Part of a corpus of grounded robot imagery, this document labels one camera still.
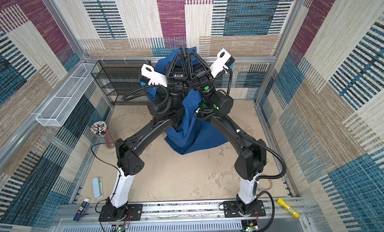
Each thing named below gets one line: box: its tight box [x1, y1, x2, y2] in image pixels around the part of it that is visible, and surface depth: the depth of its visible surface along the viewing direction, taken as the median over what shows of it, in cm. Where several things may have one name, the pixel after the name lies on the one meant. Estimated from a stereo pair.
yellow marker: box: [277, 198, 300, 219], surface depth 74 cm
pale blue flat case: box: [92, 177, 103, 199], surface depth 80 cm
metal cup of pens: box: [90, 121, 115, 149], surface depth 87 cm
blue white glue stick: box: [73, 198, 90, 222], surface depth 74 cm
